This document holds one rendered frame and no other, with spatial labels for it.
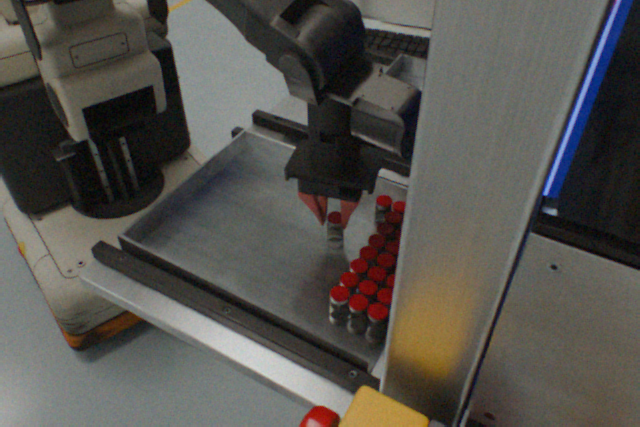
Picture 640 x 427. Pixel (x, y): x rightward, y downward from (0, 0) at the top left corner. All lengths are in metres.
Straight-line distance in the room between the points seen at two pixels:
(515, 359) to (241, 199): 0.50
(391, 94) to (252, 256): 0.29
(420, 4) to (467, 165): 1.14
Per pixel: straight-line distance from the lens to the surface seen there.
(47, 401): 1.74
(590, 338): 0.33
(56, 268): 1.63
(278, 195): 0.77
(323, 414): 0.43
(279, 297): 0.65
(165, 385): 1.65
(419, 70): 1.05
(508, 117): 0.25
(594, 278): 0.30
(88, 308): 1.60
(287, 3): 0.51
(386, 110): 0.50
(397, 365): 0.42
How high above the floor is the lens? 1.40
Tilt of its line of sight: 42 degrees down
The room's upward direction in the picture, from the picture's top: straight up
